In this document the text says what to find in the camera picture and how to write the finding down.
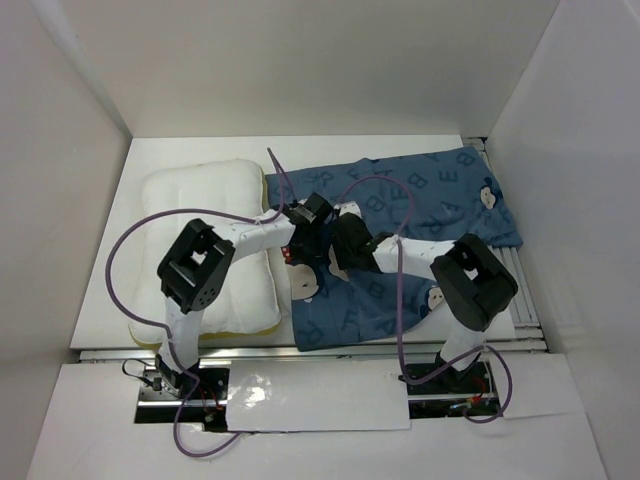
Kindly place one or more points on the aluminium front rail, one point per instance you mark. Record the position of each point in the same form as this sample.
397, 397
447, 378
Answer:
531, 342

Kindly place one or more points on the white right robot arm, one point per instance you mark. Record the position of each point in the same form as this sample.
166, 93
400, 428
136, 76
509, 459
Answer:
475, 285

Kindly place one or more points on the blue printed pillowcase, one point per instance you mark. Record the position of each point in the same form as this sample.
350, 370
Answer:
430, 196

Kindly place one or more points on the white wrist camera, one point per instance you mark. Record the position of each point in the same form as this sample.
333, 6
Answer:
301, 215
350, 207

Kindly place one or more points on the white glossy cover sheet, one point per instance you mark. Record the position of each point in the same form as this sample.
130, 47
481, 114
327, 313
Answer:
316, 396

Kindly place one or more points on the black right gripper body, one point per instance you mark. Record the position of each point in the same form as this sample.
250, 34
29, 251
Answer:
344, 254

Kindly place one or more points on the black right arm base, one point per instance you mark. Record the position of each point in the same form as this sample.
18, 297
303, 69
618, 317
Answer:
444, 397

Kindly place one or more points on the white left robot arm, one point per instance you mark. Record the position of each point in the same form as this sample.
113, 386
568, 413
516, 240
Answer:
193, 271

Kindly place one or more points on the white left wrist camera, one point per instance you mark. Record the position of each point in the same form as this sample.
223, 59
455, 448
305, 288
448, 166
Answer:
301, 215

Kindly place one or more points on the white pillow yellow underside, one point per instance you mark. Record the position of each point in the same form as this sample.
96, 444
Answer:
248, 309

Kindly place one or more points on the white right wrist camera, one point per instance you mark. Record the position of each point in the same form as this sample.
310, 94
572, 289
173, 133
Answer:
350, 207

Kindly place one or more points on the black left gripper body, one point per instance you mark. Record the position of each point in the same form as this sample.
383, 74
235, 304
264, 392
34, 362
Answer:
310, 249

